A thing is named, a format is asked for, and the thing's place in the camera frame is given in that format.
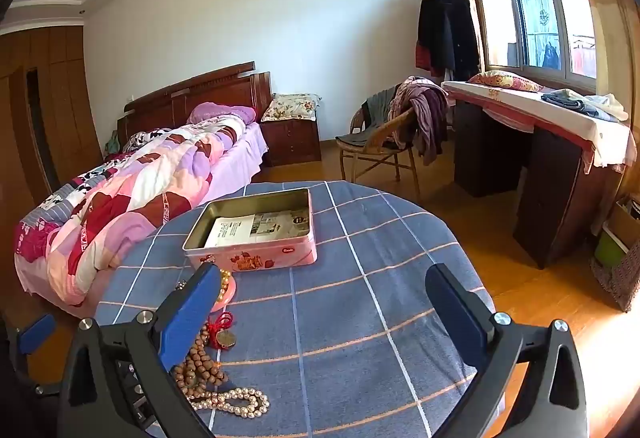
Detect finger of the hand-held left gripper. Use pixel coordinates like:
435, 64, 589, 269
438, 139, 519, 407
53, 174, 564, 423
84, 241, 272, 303
15, 313, 60, 396

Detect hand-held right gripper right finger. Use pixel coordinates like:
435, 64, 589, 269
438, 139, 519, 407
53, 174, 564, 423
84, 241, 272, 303
425, 263, 590, 438

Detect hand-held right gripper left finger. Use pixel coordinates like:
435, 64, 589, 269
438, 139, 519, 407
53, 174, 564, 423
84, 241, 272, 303
59, 262, 223, 438

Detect red knot medal pendant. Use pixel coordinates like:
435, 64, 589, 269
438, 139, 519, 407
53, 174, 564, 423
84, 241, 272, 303
207, 312, 238, 351

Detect pink plastic bangle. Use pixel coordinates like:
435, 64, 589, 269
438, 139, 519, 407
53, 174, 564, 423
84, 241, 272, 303
210, 268, 237, 313

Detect brown wooden bead necklace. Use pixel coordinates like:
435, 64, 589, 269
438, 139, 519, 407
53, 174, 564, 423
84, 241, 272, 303
172, 323, 228, 391

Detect white pearl necklace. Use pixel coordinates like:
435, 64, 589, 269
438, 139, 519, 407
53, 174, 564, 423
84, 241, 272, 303
187, 385, 271, 418

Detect pink metal tin box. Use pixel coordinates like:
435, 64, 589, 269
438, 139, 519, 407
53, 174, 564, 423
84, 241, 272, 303
181, 187, 318, 273

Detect white printed paper sheet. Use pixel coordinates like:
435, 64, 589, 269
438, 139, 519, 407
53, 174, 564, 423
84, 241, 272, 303
204, 213, 310, 249

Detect blue checked tablecloth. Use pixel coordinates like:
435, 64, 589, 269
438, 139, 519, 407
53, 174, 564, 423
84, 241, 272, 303
95, 179, 496, 438

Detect pink patchwork quilt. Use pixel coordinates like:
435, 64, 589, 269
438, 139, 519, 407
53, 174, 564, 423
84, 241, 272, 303
15, 115, 248, 306

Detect green plastic bin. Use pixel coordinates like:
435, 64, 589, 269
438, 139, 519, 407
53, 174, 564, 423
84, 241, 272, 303
594, 221, 628, 269

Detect dark desk with white cover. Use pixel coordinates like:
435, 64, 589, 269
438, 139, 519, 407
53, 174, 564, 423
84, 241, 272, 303
442, 81, 636, 269

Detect dark woven basket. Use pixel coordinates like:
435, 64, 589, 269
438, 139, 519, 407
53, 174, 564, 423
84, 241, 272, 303
590, 238, 640, 314

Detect purple bed sheet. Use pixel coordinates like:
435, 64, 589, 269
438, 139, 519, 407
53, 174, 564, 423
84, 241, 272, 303
200, 122, 271, 214

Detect wicker chair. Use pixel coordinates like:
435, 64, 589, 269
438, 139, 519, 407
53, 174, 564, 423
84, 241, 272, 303
336, 106, 421, 184

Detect black white print pillow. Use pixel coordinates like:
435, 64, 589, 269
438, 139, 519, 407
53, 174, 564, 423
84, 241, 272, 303
122, 128, 173, 151

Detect cardboard box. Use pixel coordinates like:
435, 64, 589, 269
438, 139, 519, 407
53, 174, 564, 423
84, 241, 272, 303
605, 195, 640, 249

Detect dark folded seat garment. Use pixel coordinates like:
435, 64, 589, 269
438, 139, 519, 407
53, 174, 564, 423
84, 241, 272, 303
336, 128, 396, 150

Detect dark wooden nightstand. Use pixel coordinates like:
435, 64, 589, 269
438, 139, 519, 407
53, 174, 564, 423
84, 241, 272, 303
260, 115, 322, 167

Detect pink striped garment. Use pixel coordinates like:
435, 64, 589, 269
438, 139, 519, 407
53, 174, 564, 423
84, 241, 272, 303
390, 76, 451, 166

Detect purple pillow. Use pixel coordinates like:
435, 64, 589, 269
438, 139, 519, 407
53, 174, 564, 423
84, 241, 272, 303
187, 102, 257, 125

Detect brown wooden wardrobe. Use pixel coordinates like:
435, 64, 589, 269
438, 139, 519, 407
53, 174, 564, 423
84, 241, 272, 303
0, 26, 103, 239

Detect grey garment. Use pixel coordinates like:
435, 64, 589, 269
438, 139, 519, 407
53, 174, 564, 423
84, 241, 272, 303
362, 88, 402, 134

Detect dark wooden bed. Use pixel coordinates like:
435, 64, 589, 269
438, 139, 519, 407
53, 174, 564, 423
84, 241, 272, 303
14, 61, 273, 319

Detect pink floral pillow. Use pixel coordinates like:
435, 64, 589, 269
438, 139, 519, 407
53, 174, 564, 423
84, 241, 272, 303
467, 71, 545, 93

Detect blue grey folded clothes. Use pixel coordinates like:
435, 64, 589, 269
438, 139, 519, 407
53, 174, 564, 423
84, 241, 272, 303
541, 88, 608, 119

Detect white cloth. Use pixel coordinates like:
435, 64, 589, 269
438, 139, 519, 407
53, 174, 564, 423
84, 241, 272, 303
585, 93, 630, 121

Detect black hanging coat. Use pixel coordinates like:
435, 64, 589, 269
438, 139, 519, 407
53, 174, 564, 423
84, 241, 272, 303
416, 0, 482, 76

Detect grey framed window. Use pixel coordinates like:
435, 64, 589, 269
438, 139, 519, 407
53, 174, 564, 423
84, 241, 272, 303
462, 0, 601, 92

